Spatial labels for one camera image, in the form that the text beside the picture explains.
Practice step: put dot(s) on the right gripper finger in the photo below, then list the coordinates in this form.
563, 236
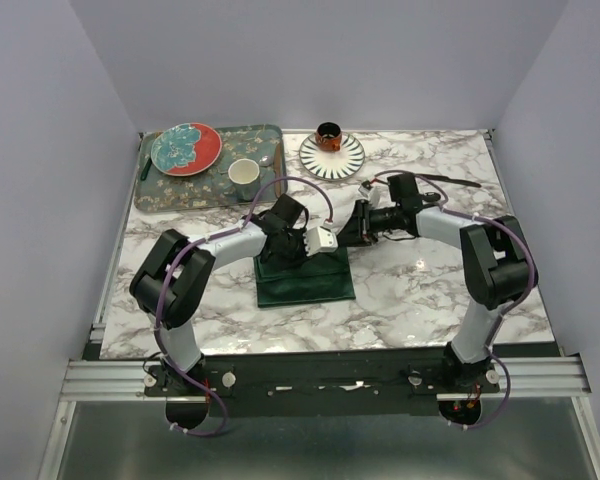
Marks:
354, 228
355, 239

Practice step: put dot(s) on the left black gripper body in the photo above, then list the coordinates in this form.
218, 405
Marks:
292, 251

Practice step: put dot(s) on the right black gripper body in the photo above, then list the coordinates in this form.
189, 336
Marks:
371, 220

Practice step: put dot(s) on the dark green cloth napkin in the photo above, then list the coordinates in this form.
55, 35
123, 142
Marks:
325, 277

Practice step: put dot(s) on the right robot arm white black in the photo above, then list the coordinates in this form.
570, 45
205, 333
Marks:
498, 267

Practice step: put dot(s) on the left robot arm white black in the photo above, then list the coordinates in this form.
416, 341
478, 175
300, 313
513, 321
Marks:
171, 281

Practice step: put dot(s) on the white striped saucer plate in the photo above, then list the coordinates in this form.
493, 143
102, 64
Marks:
332, 166

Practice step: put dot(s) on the black spoon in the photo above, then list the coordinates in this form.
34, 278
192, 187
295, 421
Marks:
431, 197

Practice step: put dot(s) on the black knife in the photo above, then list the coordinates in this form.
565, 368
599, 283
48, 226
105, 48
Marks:
449, 180

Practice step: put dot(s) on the silver spoon on tray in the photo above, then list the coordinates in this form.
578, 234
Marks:
265, 161

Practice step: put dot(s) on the brown glazed cup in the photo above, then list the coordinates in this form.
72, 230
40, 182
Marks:
328, 137

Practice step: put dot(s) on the red and teal plate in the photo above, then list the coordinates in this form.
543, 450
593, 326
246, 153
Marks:
186, 149

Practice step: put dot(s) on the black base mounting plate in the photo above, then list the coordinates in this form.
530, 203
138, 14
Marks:
342, 383

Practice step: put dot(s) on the floral teal serving tray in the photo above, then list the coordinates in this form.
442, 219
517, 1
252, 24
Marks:
160, 193

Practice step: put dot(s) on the cream mug with teal handle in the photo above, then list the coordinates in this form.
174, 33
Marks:
244, 175

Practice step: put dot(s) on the green handled utensil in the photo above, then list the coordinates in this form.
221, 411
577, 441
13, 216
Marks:
145, 169

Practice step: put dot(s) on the aluminium frame rail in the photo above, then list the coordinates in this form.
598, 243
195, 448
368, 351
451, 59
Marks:
123, 381

